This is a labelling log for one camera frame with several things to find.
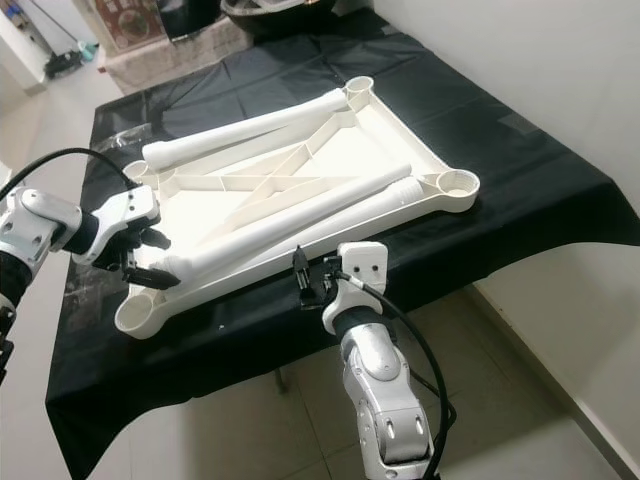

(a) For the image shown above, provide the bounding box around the white plastic table leg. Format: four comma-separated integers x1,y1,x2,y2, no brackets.
150,163,415,291
140,88,351,173

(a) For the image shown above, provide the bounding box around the white plastic table top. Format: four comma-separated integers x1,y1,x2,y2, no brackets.
113,75,482,339

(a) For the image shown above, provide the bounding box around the clear crumpled tape strip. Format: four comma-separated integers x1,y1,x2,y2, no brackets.
105,128,151,151

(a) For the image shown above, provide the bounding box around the black tablecloth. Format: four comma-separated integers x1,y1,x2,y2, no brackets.
46,10,623,480

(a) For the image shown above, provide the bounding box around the beige patterned cover cloth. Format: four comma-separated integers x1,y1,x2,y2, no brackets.
105,18,256,96

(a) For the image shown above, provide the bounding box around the mop with green head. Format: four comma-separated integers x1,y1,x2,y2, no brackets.
10,0,101,79

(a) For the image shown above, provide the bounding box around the orange-lidded clear storage bin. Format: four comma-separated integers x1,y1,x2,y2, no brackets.
93,0,166,53

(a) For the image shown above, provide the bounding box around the black round wok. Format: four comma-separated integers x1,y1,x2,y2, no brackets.
220,0,346,43

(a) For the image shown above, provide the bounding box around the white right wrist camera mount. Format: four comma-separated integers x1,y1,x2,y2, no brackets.
322,242,389,336

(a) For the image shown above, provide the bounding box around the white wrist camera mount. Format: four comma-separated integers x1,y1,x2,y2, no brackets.
75,185,161,269
322,242,389,336

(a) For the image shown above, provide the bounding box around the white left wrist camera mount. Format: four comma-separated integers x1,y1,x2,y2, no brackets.
75,185,161,269

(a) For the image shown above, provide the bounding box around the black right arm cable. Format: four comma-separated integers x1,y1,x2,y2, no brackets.
338,270,456,480

